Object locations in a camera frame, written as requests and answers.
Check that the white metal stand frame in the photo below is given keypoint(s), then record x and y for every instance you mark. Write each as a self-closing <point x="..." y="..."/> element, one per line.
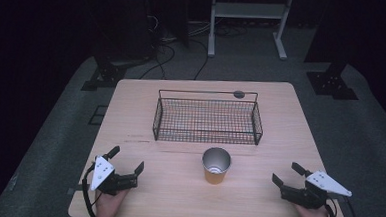
<point x="249" y="10"/>

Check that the black square floor frame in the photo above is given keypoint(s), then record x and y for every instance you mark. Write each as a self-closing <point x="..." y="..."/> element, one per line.
<point x="98" y="115"/>

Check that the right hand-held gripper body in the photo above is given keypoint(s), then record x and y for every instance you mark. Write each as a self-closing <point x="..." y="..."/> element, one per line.
<point x="305" y="196"/>

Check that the black round disc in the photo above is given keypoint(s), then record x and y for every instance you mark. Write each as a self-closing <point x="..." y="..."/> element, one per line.
<point x="239" y="94"/>

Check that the orange cup with metal inside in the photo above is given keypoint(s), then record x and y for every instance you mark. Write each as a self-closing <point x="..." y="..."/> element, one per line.
<point x="216" y="166"/>

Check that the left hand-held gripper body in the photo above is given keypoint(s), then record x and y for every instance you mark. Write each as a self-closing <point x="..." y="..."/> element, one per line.
<point x="110" y="181"/>

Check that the person's left hand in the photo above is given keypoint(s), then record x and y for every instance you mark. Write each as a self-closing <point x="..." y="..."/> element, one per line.
<point x="110" y="202"/>

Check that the black stand base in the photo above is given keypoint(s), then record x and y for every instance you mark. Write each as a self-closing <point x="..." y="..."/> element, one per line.
<point x="105" y="75"/>
<point x="332" y="84"/>

